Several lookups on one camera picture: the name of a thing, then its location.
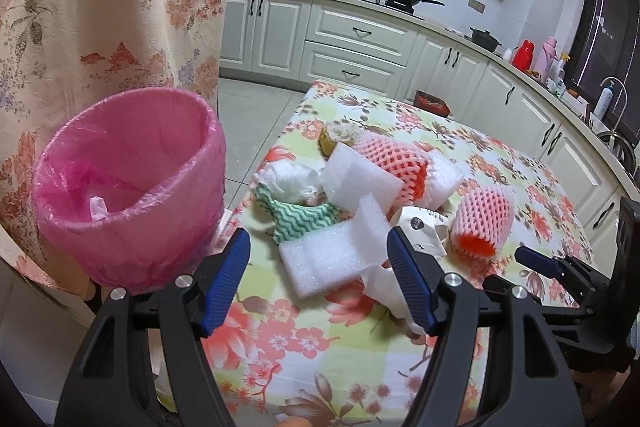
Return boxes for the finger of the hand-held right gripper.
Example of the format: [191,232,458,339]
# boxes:
[482,274,591,310]
[515,245,608,295]

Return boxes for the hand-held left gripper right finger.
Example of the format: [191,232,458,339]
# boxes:
[386,224,586,427]

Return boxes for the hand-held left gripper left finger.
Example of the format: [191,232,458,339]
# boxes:
[54,227,251,427]

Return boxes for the white paper tissue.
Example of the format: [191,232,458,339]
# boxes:
[360,264,426,335]

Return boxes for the small pink foam fruit net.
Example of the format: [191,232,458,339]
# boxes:
[446,184,516,260]

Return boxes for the green wavy striped cloth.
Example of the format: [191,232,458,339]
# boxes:
[255,184,341,244]

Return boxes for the bent white foam sheet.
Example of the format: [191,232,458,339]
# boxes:
[278,193,396,300]

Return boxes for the pink lined waste bin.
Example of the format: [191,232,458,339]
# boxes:
[31,88,227,295]

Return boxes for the thick white foam sheet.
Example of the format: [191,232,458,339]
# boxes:
[320,142,406,212]

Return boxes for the large pink foam fruit net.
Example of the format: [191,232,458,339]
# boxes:
[352,131,435,210]

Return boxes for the floral tablecloth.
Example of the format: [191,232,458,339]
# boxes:
[150,79,596,427]

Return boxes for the crumpled white tissue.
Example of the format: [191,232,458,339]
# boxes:
[257,159,326,202]

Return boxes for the white tissue in bin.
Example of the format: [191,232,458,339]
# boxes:
[89,196,110,223]

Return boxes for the yellow sponge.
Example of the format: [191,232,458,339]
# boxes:
[319,122,362,156]

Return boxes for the white pump bottle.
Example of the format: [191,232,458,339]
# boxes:
[592,77,617,120]

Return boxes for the steel faucet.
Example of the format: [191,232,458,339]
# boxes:
[597,77,629,142]

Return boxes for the red box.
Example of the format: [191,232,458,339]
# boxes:
[414,90,452,118]

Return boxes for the green and white bottle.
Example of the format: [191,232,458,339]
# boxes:
[547,54,571,98]

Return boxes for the pink thermos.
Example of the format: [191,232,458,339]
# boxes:
[540,36,558,80]

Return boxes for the red thermos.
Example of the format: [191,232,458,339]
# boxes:
[512,39,537,72]

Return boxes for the black casserole pot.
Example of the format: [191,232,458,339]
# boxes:
[469,27,503,52]

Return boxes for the dark window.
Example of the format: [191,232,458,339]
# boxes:
[570,0,640,108]

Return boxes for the white kitchen base cabinets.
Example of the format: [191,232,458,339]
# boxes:
[218,0,626,268]

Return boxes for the floral curtain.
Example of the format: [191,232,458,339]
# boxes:
[0,0,246,303]

